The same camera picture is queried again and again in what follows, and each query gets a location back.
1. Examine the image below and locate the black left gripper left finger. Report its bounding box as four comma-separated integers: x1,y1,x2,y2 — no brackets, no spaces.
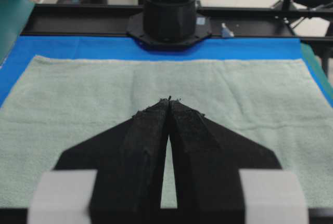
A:
28,98,170,224

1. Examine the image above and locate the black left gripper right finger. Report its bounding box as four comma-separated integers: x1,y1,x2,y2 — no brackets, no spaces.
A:
169,98,310,224

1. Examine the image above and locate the light green bath towel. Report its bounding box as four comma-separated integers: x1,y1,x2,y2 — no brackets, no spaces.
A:
1,56,332,207

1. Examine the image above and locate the blue table cloth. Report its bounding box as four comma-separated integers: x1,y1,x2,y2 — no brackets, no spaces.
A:
0,35,302,108

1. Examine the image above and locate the black aluminium table frame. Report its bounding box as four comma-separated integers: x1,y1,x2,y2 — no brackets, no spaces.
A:
22,4,332,38

